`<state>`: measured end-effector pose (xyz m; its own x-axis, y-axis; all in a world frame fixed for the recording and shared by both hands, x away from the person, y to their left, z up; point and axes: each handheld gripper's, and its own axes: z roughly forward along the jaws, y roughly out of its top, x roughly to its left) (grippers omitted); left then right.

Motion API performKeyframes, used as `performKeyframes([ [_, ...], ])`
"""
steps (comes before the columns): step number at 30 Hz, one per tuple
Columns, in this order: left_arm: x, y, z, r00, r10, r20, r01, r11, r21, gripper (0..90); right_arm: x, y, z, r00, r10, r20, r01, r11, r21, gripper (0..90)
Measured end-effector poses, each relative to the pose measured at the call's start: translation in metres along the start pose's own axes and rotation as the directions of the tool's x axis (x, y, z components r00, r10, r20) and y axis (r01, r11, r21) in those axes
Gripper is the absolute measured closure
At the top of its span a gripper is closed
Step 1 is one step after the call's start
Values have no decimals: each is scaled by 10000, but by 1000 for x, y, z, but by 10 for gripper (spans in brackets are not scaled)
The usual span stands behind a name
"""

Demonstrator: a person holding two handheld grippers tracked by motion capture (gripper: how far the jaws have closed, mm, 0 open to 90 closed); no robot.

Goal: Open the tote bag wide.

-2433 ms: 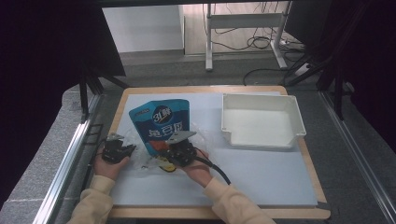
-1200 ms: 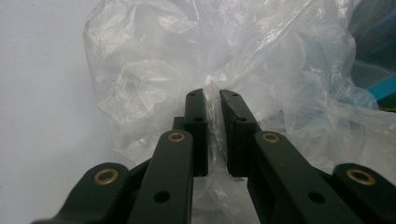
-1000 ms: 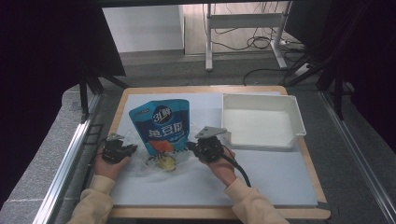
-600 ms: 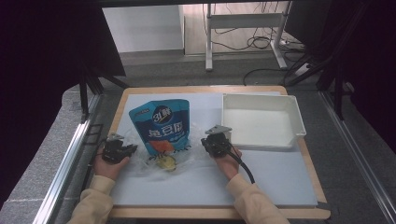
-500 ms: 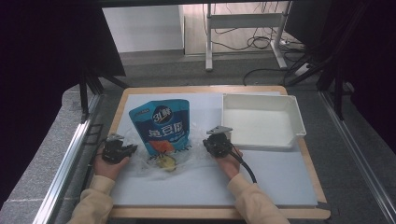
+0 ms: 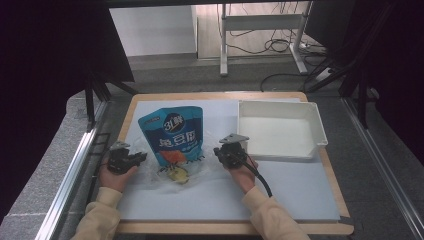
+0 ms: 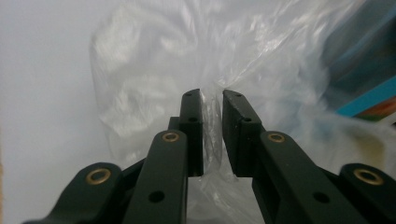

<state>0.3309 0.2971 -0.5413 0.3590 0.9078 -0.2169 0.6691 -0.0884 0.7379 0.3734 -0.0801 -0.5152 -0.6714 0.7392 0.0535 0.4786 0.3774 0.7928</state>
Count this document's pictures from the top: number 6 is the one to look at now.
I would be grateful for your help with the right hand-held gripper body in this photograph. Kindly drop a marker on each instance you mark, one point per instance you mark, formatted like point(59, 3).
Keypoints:
point(233, 153)

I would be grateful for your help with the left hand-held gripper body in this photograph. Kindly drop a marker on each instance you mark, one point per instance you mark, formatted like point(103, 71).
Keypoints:
point(119, 160)

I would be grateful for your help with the translucent white smiley plastic bag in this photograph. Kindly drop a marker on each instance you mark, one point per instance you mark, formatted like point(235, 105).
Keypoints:
point(200, 170)

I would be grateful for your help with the blue snack pouch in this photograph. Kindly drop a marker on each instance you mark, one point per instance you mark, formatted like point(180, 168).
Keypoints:
point(176, 133)

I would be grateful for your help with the person's left hand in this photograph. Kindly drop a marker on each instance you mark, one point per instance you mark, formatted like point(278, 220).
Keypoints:
point(113, 181)

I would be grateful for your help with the person's right hand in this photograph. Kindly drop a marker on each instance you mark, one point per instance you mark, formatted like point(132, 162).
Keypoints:
point(245, 178)

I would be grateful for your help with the pale blue table mat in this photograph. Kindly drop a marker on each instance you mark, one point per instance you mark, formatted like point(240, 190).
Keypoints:
point(213, 203)

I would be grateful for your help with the white plastic tray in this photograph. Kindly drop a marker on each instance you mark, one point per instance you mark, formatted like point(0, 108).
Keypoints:
point(278, 133)

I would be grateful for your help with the black tripod stand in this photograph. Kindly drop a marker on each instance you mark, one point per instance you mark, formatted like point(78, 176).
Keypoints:
point(90, 100)

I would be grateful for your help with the black curtain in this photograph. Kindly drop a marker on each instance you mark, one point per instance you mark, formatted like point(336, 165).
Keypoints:
point(43, 83)
point(396, 66)

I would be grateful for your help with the white power strip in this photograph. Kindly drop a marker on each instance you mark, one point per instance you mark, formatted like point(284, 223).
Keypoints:
point(324, 74)

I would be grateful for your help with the white cabinet panel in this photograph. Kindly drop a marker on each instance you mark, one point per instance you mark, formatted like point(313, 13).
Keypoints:
point(153, 31)

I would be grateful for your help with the black tape piece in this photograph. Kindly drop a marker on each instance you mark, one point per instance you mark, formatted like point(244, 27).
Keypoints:
point(347, 220)

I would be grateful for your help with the black metal stand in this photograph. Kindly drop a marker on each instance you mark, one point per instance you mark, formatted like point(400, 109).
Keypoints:
point(361, 93)

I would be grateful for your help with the aluminium frame rail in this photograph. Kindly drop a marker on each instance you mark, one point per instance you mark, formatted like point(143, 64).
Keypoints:
point(71, 173)
point(383, 166)

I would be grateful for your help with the white metal desk frame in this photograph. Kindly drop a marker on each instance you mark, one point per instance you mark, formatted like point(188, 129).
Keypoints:
point(263, 22)

